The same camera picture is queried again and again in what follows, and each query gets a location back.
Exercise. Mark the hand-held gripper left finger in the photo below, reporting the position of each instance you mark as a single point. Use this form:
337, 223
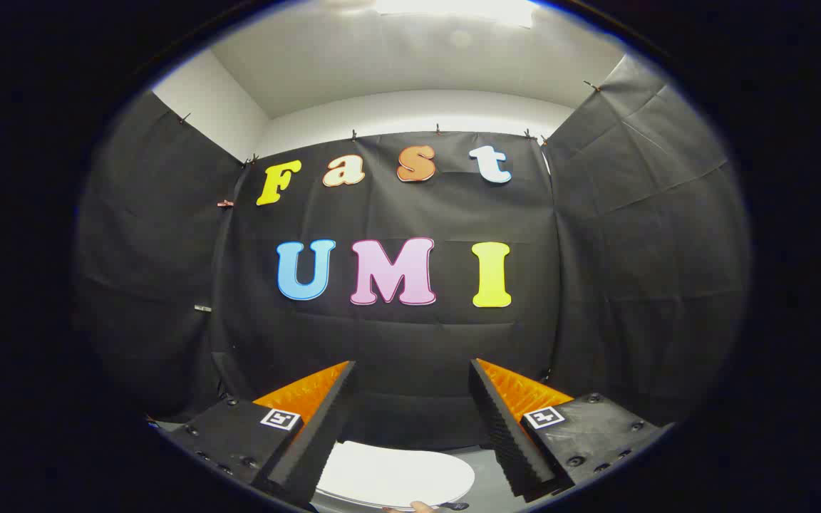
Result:
325, 427

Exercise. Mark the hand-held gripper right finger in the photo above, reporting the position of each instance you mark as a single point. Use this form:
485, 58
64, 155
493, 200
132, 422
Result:
499, 427

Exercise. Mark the black backdrop cloth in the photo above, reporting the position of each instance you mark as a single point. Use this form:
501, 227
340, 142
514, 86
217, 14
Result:
410, 342

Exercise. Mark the ceiling light panel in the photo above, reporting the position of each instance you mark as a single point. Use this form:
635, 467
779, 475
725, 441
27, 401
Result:
453, 8

